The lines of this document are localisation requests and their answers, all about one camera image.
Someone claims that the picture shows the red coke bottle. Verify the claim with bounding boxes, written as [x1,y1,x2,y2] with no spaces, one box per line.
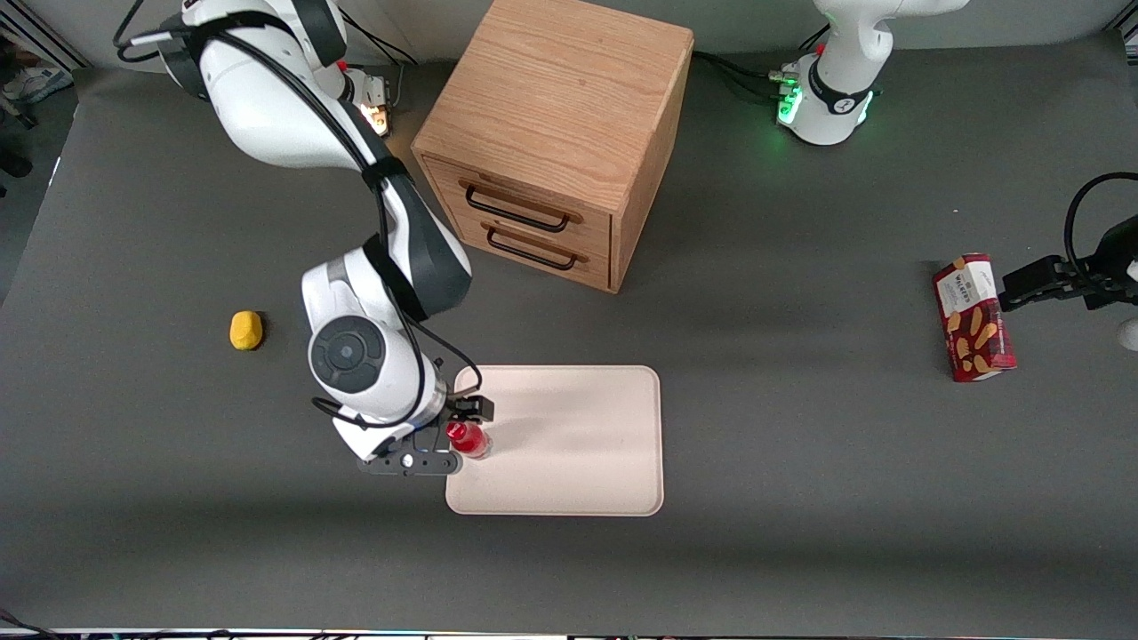
[445,421,493,460]

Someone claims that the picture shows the black arm base cables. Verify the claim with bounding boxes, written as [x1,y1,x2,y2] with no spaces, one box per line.
[692,25,832,106]
[342,13,424,113]

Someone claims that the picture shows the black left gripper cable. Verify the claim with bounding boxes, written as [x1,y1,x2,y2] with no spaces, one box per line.
[1063,172,1138,278]

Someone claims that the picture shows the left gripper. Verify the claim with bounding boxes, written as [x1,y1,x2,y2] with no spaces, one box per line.
[999,213,1138,353]

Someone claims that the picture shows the black wood drawer handle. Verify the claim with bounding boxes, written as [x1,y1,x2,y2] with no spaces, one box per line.
[481,222,589,272]
[459,178,585,235]

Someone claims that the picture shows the white grey sneaker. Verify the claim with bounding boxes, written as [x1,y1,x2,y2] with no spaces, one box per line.
[3,64,74,103]

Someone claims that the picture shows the beige plastic tray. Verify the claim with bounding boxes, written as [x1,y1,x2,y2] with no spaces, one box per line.
[445,364,665,517]

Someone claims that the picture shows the dark shoe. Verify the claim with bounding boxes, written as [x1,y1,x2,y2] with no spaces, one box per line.
[0,133,35,179]

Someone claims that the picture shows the red shortbread cookie box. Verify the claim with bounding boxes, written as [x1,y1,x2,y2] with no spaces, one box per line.
[932,252,1018,383]

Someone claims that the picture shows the black right arm base cables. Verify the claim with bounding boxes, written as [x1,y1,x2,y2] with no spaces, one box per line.
[342,13,424,113]

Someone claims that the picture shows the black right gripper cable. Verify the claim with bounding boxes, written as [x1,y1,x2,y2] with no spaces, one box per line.
[114,0,486,430]

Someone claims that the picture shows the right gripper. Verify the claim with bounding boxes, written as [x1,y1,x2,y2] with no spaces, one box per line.
[332,396,495,478]

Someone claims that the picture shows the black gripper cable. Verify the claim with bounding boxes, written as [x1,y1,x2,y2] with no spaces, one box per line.
[1063,172,1138,278]
[114,0,486,430]

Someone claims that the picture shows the wooden drawer cabinet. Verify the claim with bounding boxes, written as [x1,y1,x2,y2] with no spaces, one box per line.
[411,0,695,294]

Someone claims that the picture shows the black left arm base cables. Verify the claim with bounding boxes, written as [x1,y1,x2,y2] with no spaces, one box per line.
[692,25,832,106]

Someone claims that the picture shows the wooden drawer front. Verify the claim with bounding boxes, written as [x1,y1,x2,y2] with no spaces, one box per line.
[423,156,613,255]
[445,208,613,292]

